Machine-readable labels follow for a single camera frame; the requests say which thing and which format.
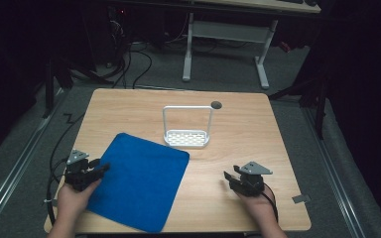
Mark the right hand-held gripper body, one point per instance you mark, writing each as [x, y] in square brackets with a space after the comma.
[251, 180]

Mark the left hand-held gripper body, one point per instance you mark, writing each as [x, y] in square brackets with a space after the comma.
[76, 172]

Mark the blue cloth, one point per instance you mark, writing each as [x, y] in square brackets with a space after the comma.
[139, 181]

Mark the white towel rack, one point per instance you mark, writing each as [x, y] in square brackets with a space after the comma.
[187, 134]

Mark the person's left hand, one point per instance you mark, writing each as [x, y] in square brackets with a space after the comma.
[72, 197]

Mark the person's right hand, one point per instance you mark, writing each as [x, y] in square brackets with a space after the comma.
[258, 206]

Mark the grey table grommet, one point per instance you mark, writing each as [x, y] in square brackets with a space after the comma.
[216, 105]

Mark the black stand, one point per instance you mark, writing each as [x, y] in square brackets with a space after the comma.
[54, 82]
[307, 95]

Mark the white-legged wooden desk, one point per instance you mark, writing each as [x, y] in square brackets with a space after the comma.
[231, 29]

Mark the metal floor rail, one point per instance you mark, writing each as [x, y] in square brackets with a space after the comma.
[337, 172]
[11, 180]

